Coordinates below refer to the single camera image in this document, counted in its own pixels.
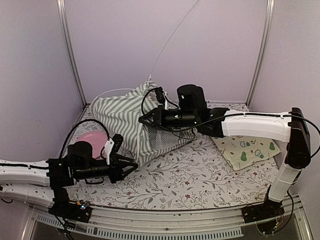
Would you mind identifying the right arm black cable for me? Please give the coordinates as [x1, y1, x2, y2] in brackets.
[141, 87, 320, 160]

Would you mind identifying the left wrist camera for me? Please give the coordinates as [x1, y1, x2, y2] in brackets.
[100, 134, 124, 165]

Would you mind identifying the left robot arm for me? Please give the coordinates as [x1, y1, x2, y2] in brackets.
[0, 140, 139, 217]

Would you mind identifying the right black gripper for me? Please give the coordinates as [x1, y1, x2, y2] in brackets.
[139, 104, 198, 131]

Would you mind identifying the left aluminium frame post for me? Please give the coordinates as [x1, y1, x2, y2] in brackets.
[56, 0, 87, 107]

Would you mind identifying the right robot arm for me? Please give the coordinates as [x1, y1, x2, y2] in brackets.
[138, 84, 312, 218]

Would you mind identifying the striped fabric pet tent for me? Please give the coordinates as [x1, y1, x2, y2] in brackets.
[90, 80, 195, 167]

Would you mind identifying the aluminium frame post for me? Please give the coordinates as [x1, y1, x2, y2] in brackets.
[56, 0, 87, 107]
[245, 0, 275, 108]

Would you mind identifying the avocado print cushion mat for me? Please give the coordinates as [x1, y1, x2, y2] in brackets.
[212, 136, 281, 171]

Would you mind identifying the floral table cloth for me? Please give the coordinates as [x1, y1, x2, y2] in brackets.
[48, 101, 287, 211]

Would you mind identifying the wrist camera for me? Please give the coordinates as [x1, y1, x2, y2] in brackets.
[154, 87, 169, 110]
[100, 134, 124, 165]

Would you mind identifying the right aluminium frame post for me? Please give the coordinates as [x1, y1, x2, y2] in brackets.
[245, 0, 275, 108]

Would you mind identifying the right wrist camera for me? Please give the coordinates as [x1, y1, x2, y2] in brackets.
[154, 87, 169, 110]

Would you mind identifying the pink round plate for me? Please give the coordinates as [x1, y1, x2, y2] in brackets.
[77, 131, 108, 160]

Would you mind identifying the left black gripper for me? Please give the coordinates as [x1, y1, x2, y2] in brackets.
[75, 154, 139, 184]

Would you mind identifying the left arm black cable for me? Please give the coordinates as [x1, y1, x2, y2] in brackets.
[58, 118, 111, 161]

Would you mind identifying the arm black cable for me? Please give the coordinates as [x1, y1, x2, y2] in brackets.
[58, 118, 111, 161]
[141, 87, 320, 160]

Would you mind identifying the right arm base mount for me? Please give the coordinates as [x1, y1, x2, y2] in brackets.
[241, 198, 285, 235]

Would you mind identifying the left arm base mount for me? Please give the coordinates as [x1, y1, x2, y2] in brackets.
[48, 187, 93, 223]

